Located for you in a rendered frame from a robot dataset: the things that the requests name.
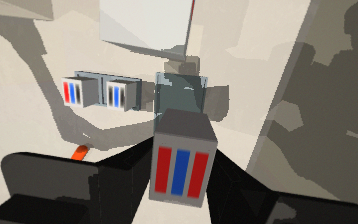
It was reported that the beige flat panel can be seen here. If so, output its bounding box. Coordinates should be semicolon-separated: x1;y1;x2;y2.
251;0;358;205

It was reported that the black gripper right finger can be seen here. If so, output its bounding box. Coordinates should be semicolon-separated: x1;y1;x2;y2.
206;149;358;224

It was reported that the orange-handled screwdriver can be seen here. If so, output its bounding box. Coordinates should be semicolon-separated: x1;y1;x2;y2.
70;145;88;160

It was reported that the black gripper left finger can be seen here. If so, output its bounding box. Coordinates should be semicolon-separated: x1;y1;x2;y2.
1;136;154;224

